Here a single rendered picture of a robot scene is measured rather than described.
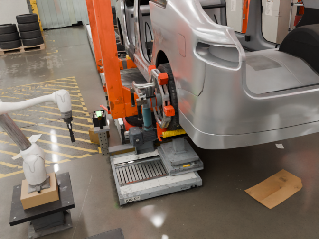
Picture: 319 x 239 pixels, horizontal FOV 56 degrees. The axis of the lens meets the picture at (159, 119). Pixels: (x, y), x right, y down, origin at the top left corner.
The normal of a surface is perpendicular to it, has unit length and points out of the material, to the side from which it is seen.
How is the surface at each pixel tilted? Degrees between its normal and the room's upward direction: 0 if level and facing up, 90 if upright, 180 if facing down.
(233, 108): 96
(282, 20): 90
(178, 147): 90
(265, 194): 1
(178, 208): 0
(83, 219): 0
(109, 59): 90
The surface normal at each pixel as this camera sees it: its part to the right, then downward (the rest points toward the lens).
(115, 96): 0.26, 0.40
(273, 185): -0.10, -0.89
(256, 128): 0.15, 0.69
